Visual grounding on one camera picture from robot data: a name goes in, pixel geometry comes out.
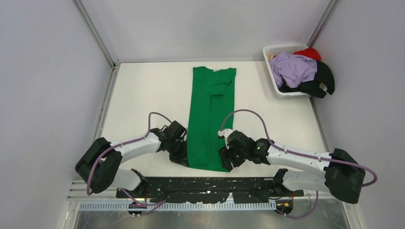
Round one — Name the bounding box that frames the green t shirt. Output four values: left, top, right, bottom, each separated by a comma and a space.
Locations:
187, 66, 237, 172

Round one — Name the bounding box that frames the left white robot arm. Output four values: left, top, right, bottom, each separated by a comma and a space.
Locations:
75, 121, 189, 198

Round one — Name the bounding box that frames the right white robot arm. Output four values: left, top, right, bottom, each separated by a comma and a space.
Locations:
218, 129, 365, 204

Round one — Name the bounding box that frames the black t shirt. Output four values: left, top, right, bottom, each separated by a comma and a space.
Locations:
279, 60, 335, 98

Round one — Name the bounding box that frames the lilac t shirt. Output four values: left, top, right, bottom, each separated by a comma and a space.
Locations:
269, 52, 318, 88

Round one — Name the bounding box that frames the beige cloth in basket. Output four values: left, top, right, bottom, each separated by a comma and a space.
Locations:
267, 52, 275, 62

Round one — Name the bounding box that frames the white plastic laundry basket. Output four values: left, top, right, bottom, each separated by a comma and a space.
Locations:
262, 43, 310, 99

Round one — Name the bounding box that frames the red t shirt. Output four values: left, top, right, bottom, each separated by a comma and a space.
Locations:
293, 47, 321, 61

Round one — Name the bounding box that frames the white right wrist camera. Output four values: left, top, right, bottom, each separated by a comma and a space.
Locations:
218, 129, 233, 149

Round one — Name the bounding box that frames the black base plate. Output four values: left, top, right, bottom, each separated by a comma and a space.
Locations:
130, 177, 304, 204

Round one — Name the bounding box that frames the slotted grey cable duct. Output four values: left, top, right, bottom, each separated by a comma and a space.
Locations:
79, 200, 277, 211

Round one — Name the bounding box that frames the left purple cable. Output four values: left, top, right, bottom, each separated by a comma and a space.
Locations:
86, 112, 187, 217

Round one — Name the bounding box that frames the purple cable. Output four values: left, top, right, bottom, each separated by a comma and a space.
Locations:
219, 109, 378, 220
86, 112, 187, 217

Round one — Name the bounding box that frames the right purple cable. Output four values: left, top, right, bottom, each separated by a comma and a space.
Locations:
219, 109, 378, 220

